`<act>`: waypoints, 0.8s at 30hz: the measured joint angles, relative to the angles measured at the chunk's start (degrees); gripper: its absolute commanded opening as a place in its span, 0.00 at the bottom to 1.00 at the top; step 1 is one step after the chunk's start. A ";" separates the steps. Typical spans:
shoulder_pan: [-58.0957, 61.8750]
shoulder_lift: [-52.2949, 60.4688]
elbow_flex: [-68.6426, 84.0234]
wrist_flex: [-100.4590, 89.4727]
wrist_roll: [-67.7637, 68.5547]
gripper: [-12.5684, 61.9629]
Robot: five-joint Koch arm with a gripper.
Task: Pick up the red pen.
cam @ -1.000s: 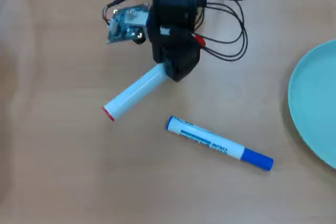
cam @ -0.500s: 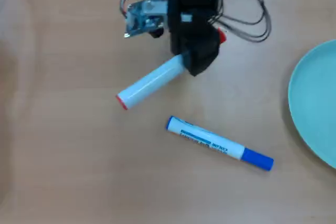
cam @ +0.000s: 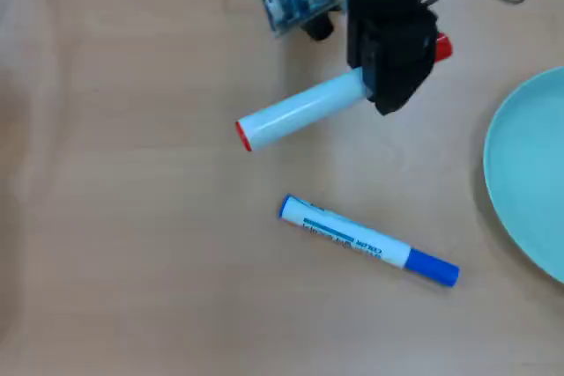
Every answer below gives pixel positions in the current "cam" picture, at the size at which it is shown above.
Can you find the red cap white marker pen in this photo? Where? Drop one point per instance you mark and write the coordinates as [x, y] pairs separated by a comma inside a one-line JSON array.
[[304, 107]]

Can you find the blue cap white marker pen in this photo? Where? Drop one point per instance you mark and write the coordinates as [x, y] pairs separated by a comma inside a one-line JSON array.
[[352, 237]]

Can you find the black cylindrical knob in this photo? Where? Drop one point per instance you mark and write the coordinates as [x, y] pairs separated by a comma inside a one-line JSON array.
[[318, 27]]

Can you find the teal round plate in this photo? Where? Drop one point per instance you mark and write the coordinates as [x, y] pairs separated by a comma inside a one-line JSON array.
[[531, 173]]

